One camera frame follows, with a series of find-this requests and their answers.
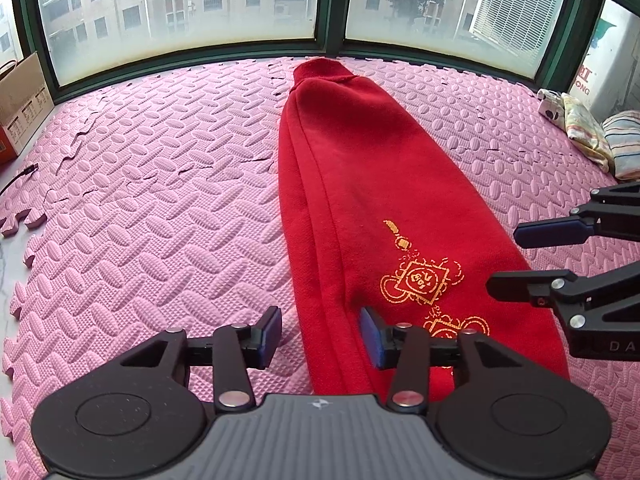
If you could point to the white air conditioner unit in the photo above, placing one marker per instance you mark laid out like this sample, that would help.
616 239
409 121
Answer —
607 82

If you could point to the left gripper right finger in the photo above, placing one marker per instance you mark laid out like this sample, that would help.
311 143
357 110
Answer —
411 352

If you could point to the red hooded sweatshirt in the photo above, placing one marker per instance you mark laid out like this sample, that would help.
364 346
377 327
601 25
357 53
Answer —
376 215

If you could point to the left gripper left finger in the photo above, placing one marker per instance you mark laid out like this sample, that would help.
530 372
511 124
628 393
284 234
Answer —
231 351

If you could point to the brown cardboard box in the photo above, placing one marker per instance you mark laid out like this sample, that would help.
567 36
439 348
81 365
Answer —
25 102

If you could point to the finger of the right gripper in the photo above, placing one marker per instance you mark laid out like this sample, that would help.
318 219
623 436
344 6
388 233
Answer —
535 287
611 212

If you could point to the blue striped folded cloth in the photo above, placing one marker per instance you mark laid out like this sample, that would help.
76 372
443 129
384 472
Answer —
622 131

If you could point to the yellow patterned folded cloth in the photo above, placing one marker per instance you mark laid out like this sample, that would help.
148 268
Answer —
586 133

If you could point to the panda print cloth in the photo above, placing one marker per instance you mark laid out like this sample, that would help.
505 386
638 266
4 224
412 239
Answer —
551 106

